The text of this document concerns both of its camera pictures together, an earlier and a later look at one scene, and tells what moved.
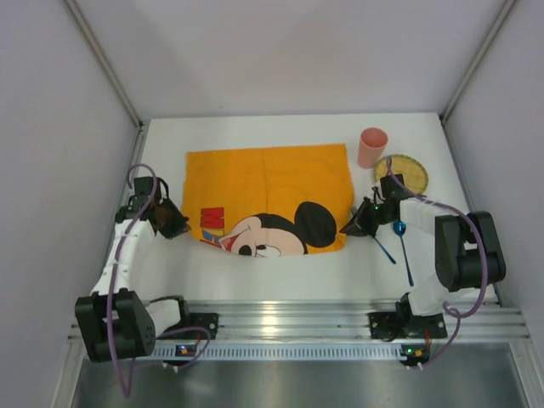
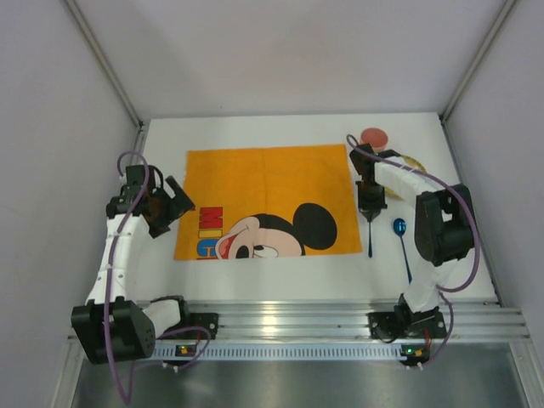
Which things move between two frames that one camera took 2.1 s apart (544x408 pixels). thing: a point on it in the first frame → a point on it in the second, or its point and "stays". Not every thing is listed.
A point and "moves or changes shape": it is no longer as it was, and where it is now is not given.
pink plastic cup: [373, 142] stays
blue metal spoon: [399, 227] stays
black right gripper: [366, 217] → [371, 204]
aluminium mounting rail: [340, 330] stays
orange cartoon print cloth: [269, 201] moves or changes shape
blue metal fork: [383, 249] → [370, 247]
